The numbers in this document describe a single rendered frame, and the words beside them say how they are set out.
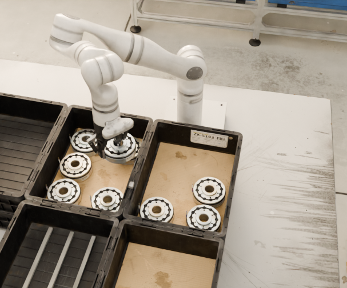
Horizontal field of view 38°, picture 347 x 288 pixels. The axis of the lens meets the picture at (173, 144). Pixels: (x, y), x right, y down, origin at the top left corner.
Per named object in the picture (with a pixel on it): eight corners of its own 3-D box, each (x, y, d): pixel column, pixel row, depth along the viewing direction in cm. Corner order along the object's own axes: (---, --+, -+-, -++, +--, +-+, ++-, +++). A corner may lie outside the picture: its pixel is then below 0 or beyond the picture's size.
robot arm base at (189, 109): (176, 114, 191) (176, 79, 178) (200, 114, 191) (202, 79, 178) (177, 131, 185) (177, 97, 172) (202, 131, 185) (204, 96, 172)
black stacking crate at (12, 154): (-3, 114, 184) (-12, 91, 176) (74, 127, 180) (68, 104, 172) (-58, 202, 159) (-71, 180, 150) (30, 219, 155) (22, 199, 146)
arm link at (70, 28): (54, 8, 149) (132, 30, 159) (46, 39, 152) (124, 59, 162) (58, 14, 141) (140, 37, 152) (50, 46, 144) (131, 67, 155)
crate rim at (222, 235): (154, 122, 169) (154, 118, 167) (243, 137, 165) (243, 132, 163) (121, 222, 144) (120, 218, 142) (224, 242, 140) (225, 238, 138)
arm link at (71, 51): (68, 72, 131) (77, 42, 128) (43, 44, 151) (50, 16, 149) (100, 79, 136) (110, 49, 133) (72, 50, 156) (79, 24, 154)
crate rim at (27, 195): (70, 108, 173) (69, 103, 171) (154, 122, 169) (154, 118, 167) (23, 203, 148) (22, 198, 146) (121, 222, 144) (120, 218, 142)
